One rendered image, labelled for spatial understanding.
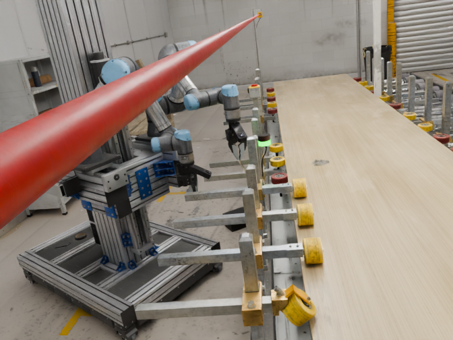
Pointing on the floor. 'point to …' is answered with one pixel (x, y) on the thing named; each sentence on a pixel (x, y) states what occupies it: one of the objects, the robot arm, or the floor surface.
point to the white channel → (377, 47)
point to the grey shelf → (28, 106)
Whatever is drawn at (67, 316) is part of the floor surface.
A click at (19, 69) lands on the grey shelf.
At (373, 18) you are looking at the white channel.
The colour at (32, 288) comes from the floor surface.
